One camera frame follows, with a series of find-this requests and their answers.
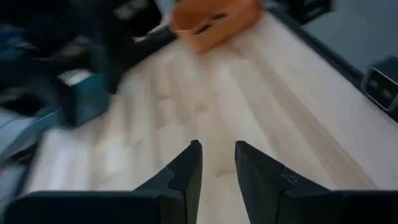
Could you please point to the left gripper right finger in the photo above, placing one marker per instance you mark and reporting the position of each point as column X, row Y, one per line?
column 273, row 199

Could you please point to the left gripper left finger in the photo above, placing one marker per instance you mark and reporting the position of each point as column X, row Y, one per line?
column 174, row 196

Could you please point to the wide black rubber band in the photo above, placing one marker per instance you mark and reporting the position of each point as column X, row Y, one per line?
column 203, row 28

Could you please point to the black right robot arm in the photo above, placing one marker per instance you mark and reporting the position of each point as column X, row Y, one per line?
column 77, row 25

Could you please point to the teal plastic basket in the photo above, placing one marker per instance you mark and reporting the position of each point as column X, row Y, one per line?
column 84, row 99

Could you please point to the orange plastic basket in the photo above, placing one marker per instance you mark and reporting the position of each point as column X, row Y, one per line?
column 217, row 34

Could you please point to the black table-level camera box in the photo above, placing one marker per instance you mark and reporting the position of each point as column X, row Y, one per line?
column 381, row 88

